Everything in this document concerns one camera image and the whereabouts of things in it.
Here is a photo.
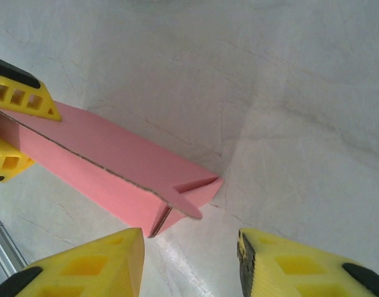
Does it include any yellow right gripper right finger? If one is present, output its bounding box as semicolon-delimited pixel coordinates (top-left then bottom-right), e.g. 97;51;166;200
237;228;379;297

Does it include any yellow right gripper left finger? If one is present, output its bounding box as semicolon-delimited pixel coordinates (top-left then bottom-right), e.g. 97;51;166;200
0;228;146;297

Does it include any pink paper box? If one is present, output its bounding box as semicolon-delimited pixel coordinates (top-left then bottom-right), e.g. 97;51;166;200
0;101;224;239

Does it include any aluminium rail beam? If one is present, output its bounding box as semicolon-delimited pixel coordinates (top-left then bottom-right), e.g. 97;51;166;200
0;207;28;279

